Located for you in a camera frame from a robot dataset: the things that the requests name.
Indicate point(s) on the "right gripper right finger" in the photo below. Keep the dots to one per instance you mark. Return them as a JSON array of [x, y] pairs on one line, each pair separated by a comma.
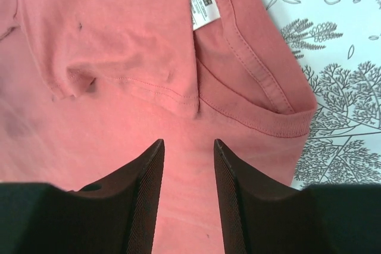
[[261, 215]]

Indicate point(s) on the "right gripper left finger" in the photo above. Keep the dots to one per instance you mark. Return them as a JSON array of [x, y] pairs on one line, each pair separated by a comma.
[[116, 214]]

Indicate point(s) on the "salmon pink t shirt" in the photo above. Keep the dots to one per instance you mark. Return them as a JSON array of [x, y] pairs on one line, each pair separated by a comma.
[[88, 85]]

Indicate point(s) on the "floral patterned table mat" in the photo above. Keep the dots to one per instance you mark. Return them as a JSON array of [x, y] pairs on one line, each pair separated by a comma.
[[337, 44]]

